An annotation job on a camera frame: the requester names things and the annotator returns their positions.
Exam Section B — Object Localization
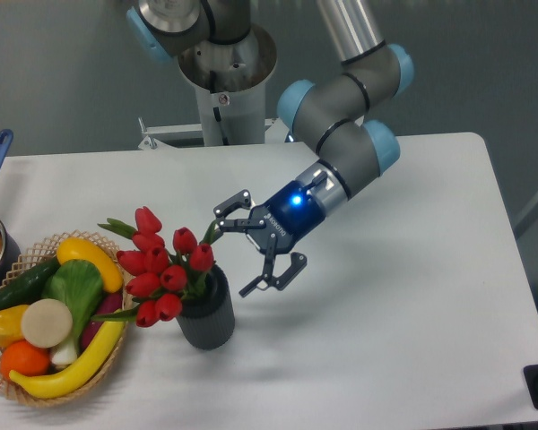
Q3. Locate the yellow squash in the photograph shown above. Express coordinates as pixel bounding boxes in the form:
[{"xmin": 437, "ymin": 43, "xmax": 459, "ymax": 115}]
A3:
[{"xmin": 56, "ymin": 236, "xmax": 123, "ymax": 293}]

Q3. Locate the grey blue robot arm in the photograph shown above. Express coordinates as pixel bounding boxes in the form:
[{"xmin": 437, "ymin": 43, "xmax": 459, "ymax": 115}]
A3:
[{"xmin": 126, "ymin": 1, "xmax": 414, "ymax": 295}]

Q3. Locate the dark green cucumber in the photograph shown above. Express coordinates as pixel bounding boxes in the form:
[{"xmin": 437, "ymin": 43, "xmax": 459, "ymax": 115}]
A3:
[{"xmin": 0, "ymin": 258, "xmax": 60, "ymax": 311}]

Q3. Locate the dark grey ribbed vase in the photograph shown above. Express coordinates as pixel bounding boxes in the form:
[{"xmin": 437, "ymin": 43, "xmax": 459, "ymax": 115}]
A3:
[{"xmin": 176, "ymin": 265, "xmax": 235, "ymax": 350}]

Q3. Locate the beige round mushroom slice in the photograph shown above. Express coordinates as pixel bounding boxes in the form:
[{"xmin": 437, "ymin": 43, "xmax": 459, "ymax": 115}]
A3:
[{"xmin": 21, "ymin": 298, "xmax": 73, "ymax": 348}]

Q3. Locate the purple sweet potato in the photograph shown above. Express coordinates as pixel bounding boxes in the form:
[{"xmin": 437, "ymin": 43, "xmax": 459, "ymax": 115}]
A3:
[{"xmin": 80, "ymin": 292, "xmax": 123, "ymax": 352}]

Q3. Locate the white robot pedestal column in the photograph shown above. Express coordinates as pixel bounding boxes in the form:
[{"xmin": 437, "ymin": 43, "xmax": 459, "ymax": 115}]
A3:
[{"xmin": 178, "ymin": 24, "xmax": 277, "ymax": 146}]

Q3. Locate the yellow bell pepper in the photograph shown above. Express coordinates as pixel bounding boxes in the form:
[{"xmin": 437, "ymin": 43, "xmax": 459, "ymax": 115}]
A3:
[{"xmin": 0, "ymin": 305, "xmax": 30, "ymax": 348}]

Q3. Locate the orange fruit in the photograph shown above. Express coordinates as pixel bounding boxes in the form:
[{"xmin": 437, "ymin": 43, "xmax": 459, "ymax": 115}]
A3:
[{"xmin": 0, "ymin": 340, "xmax": 50, "ymax": 380}]

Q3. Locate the red tulip bouquet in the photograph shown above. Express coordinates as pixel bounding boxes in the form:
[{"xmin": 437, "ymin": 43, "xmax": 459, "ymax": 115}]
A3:
[{"xmin": 92, "ymin": 206, "xmax": 216, "ymax": 328}]

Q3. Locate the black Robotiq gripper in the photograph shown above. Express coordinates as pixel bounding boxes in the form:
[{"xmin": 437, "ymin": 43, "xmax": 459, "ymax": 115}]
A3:
[{"xmin": 213, "ymin": 159, "xmax": 351, "ymax": 298}]

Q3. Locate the yellow banana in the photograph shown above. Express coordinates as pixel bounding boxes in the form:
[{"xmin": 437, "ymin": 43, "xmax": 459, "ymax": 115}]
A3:
[{"xmin": 9, "ymin": 322, "xmax": 126, "ymax": 400}]

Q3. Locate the woven wicker basket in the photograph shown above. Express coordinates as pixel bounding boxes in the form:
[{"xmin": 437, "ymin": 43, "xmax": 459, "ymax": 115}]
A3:
[{"xmin": 0, "ymin": 230, "xmax": 126, "ymax": 408}]

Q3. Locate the green bok choy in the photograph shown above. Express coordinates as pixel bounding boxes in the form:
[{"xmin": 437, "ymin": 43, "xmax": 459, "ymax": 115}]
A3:
[{"xmin": 41, "ymin": 260, "xmax": 103, "ymax": 369}]

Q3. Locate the white metal base frame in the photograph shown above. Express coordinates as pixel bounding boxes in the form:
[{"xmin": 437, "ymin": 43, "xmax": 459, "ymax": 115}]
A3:
[{"xmin": 137, "ymin": 116, "xmax": 295, "ymax": 151}]

